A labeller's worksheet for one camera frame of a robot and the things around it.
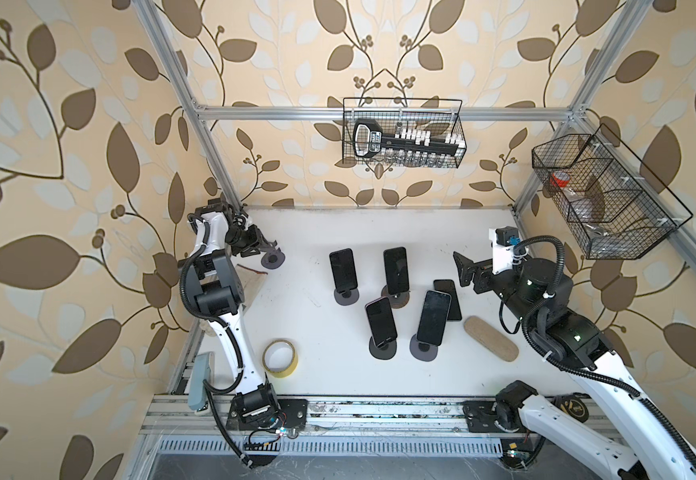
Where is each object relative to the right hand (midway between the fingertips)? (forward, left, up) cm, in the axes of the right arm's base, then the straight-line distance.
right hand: (478, 252), depth 66 cm
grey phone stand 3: (-10, +20, -33) cm, 40 cm away
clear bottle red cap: (+22, -37, -3) cm, 43 cm away
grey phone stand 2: (+8, +31, -34) cm, 46 cm away
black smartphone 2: (-5, +7, -23) cm, 24 cm away
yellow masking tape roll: (-11, +50, -34) cm, 61 cm away
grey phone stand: (+23, +57, -33) cm, 70 cm away
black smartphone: (-6, +21, -20) cm, 30 cm away
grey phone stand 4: (-10, +9, -33) cm, 36 cm away
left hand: (+23, +58, -23) cm, 66 cm away
